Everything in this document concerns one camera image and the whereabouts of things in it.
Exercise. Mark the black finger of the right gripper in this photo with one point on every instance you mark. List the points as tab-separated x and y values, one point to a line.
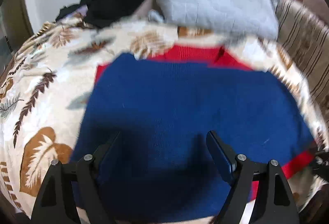
319	165

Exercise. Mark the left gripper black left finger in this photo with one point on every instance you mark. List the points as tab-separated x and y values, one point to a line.
63	183

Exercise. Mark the red and blue knit sweater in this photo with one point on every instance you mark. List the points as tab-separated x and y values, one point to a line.
163	109

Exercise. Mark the cream leaf-print fleece blanket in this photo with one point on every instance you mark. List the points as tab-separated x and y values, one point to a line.
46	86

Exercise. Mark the brown striped patterned quilt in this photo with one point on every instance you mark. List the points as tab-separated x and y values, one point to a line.
305	38

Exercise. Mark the brown wooden wardrobe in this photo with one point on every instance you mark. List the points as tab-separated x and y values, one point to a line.
15	29

